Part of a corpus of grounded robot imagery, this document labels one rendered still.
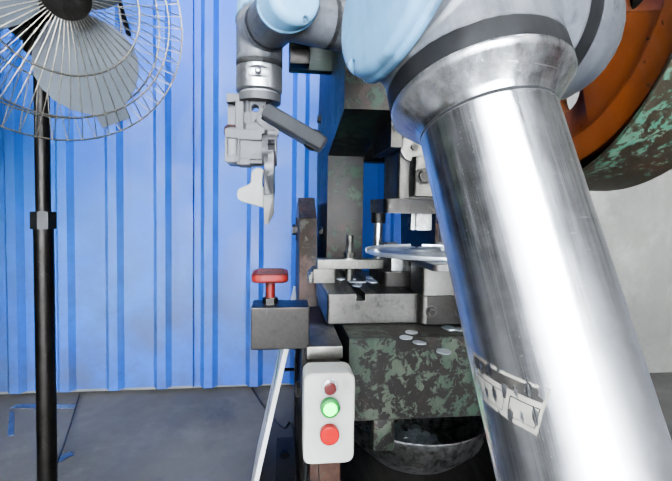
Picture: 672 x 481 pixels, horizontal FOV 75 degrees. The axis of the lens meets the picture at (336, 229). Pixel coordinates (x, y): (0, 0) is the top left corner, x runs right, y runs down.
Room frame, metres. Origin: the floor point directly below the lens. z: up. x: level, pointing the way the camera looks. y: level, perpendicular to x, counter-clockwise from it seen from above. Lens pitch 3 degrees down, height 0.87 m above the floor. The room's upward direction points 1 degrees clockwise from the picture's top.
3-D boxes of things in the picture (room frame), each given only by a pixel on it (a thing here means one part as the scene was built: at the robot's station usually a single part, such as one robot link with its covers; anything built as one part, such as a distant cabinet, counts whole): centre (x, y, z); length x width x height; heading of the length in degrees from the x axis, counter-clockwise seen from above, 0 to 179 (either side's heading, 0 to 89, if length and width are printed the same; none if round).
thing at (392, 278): (1.01, -0.19, 0.72); 0.20 x 0.16 x 0.03; 97
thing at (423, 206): (1.00, -0.19, 0.86); 0.20 x 0.16 x 0.05; 97
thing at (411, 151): (0.96, -0.20, 1.04); 0.17 x 0.15 x 0.30; 7
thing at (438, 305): (0.83, -0.21, 0.72); 0.25 x 0.14 x 0.14; 7
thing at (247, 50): (0.73, 0.13, 1.15); 0.09 x 0.08 x 0.11; 27
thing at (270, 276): (0.73, 0.11, 0.72); 0.07 x 0.06 x 0.08; 7
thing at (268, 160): (0.71, 0.11, 0.93); 0.05 x 0.02 x 0.09; 7
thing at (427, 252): (0.87, -0.20, 0.78); 0.29 x 0.29 x 0.01
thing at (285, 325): (0.73, 0.09, 0.62); 0.10 x 0.06 x 0.20; 97
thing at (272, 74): (0.73, 0.13, 1.07); 0.08 x 0.08 x 0.05
